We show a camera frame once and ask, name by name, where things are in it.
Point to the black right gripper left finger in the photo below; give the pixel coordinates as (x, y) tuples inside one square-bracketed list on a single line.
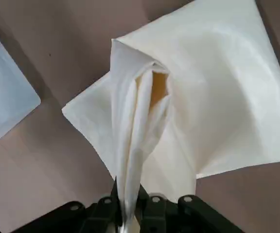
[(91, 218)]

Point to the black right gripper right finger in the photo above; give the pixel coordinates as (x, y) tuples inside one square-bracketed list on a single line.
[(159, 214)]

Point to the clear plastic box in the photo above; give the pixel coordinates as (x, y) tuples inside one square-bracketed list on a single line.
[(1, 97)]

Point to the cream tablecloth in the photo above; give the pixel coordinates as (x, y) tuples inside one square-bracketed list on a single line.
[(215, 97)]

